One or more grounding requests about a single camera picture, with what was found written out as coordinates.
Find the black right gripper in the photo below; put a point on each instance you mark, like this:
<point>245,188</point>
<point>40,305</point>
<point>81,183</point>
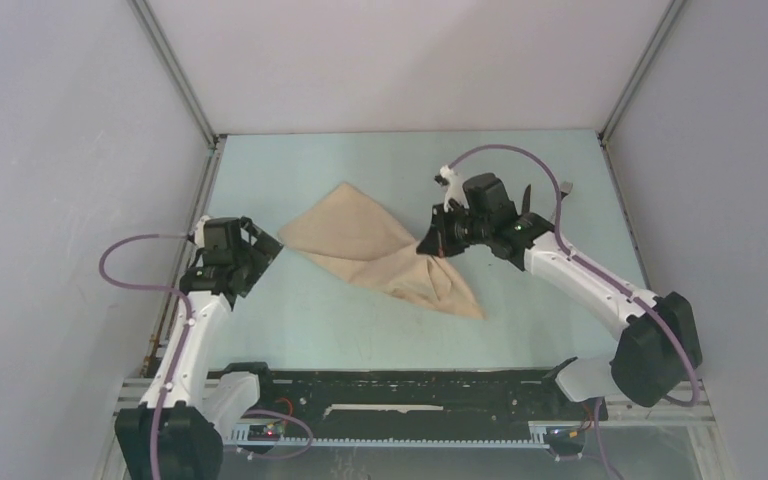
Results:
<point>436,242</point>

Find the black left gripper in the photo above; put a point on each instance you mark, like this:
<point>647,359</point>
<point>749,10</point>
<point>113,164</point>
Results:
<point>269,250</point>

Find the beige cloth napkin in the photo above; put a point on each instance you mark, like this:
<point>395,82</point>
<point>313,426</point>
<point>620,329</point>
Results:
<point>354,238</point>

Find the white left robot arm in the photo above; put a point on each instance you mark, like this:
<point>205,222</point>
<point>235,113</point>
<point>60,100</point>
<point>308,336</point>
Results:
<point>175,431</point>

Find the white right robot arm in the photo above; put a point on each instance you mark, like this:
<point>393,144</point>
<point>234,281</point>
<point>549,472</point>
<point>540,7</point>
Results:
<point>657,340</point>

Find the black table knife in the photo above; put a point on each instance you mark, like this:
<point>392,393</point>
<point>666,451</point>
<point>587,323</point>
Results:
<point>526,200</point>

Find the silver fork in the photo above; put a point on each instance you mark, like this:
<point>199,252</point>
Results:
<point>566,188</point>

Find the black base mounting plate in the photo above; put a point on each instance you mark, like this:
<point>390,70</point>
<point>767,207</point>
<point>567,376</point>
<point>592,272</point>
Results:
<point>419,404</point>

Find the white cable duct strip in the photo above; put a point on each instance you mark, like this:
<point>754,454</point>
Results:
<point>242,436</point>

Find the left aluminium corner post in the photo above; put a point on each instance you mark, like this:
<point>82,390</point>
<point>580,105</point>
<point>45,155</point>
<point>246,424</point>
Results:
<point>159,41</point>

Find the aluminium corner post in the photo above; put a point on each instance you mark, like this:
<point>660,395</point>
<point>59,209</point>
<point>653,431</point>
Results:
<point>665,26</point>
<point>159,41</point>

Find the right aluminium corner post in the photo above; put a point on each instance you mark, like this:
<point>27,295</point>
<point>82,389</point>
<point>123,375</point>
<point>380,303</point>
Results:
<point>665,26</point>

